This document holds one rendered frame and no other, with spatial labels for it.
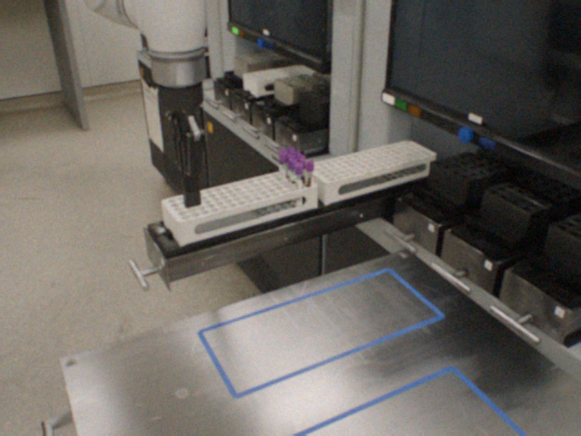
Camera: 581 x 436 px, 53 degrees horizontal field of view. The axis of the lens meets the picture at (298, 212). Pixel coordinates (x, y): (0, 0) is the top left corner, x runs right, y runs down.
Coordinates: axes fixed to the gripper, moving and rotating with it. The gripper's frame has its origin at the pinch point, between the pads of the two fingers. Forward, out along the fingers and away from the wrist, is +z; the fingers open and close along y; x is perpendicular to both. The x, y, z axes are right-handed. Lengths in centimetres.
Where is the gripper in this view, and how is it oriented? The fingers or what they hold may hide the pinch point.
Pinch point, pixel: (191, 188)
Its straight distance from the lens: 109.4
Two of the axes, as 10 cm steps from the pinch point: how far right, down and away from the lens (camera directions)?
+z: 0.0, 8.7, 4.9
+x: -8.7, 2.4, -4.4
